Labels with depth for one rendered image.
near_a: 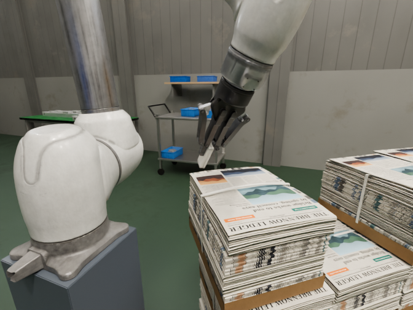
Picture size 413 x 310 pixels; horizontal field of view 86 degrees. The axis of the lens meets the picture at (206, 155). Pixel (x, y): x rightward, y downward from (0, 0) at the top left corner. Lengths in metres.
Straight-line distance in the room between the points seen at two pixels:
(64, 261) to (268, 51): 0.55
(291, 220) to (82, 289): 0.46
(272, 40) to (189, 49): 4.14
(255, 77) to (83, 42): 0.43
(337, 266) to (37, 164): 0.83
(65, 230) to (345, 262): 0.78
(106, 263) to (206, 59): 4.04
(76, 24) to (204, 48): 3.81
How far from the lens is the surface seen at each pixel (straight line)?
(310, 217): 0.60
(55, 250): 0.57
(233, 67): 0.44
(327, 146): 4.21
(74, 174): 0.50
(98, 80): 0.67
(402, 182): 0.93
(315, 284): 0.74
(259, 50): 0.42
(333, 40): 4.15
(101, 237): 0.59
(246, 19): 0.42
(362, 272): 0.87
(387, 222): 0.97
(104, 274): 0.60
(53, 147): 0.50
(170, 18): 4.80
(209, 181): 0.72
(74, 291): 0.56
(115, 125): 0.65
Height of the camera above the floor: 1.35
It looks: 17 degrees down
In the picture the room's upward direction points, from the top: straight up
